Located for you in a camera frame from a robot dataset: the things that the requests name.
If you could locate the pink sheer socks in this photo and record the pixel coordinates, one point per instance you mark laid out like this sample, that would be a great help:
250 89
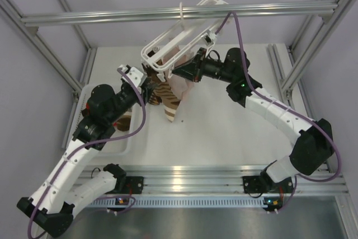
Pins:
180 87

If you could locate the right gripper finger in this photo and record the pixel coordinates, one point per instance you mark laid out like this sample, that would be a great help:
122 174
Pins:
187 71
192 62

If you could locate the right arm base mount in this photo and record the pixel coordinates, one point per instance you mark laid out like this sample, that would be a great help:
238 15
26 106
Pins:
253 185

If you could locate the brown beige striped sock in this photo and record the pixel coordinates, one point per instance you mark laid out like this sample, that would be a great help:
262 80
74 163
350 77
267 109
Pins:
164 95

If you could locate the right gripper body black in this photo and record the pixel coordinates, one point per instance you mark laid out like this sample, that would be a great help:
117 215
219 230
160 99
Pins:
204 62

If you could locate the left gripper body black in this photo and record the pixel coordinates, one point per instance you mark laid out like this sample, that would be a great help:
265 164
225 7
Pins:
144 92

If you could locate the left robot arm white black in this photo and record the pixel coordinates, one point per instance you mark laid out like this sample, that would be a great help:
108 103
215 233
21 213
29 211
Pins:
55 204

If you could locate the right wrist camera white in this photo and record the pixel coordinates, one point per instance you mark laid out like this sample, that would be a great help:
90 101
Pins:
209 38

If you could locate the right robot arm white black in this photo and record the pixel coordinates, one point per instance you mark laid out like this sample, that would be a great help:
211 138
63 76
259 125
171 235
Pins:
311 140

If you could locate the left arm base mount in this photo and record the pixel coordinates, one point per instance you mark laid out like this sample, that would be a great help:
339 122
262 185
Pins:
133 185

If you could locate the white plastic clip hanger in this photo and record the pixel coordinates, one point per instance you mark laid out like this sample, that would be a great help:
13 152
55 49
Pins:
153 53

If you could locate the aluminium crossbar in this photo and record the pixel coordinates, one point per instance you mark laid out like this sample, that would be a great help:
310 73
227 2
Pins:
172 13

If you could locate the slotted cable duct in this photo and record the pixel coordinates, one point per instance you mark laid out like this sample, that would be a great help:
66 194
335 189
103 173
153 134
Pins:
187 201

